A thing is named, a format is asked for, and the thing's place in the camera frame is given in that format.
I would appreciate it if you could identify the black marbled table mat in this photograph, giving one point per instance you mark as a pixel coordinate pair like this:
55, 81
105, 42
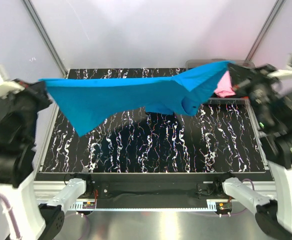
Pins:
221, 137

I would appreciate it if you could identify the pink t shirt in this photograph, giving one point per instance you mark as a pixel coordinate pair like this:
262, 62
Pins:
224, 86

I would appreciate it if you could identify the blue t shirt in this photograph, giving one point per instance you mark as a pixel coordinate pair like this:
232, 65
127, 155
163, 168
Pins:
86, 103

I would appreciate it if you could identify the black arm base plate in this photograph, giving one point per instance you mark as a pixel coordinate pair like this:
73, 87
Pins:
115, 185

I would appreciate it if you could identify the clear plastic bin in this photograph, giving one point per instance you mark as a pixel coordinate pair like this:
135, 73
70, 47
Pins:
199, 62

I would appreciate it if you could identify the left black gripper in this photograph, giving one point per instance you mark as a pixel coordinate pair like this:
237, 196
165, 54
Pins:
37, 90

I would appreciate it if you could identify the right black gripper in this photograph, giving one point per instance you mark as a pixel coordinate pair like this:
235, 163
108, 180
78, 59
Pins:
240, 73

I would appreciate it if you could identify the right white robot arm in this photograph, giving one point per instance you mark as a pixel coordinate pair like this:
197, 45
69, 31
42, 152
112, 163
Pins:
274, 117

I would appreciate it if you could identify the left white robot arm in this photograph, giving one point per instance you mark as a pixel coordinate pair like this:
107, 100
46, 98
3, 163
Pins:
28, 219

